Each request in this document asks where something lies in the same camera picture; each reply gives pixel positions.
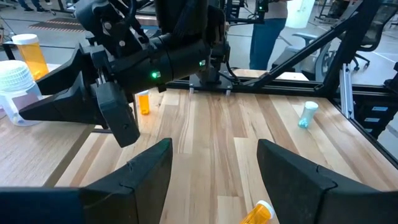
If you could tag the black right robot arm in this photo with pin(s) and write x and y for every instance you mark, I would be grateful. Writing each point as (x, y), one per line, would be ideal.
(186, 59)

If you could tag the silver aluminium extrusion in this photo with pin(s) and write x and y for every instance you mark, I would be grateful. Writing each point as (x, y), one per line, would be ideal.
(346, 93)

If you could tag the orange pill bottle white cap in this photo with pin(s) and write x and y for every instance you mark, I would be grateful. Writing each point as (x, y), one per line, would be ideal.
(32, 59)
(143, 105)
(256, 214)

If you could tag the person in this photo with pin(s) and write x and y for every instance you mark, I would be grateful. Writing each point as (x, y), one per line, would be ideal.
(267, 43)
(31, 4)

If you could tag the black aluminium table frame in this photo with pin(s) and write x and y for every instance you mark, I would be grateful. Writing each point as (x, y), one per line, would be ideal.
(280, 88)

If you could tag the black rack with blue labels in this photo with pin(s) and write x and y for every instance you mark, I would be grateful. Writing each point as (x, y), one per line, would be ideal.
(385, 121)

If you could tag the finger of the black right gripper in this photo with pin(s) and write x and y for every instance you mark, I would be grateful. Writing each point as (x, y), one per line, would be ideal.
(71, 102)
(71, 70)

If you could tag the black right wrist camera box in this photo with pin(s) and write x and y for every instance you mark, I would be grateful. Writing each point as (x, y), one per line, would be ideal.
(118, 118)

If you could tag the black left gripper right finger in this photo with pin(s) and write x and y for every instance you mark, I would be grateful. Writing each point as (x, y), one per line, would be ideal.
(304, 196)

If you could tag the white board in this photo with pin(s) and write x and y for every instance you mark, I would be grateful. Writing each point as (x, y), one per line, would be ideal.
(300, 14)

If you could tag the clear pill bottle ribbed cap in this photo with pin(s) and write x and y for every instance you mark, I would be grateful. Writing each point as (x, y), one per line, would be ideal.
(15, 77)

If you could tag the grey office chair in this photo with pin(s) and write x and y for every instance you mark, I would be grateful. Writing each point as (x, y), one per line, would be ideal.
(306, 59)

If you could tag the teal pill bottle white cap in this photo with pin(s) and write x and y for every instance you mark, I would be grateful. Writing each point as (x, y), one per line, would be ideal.
(308, 115)

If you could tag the black background robot arm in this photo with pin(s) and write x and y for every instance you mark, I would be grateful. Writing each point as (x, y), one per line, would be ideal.
(261, 12)

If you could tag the black office chair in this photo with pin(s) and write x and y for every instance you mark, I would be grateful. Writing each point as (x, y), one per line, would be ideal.
(376, 31)

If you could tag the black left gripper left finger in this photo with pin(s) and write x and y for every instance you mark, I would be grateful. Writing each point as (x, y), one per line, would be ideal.
(136, 193)

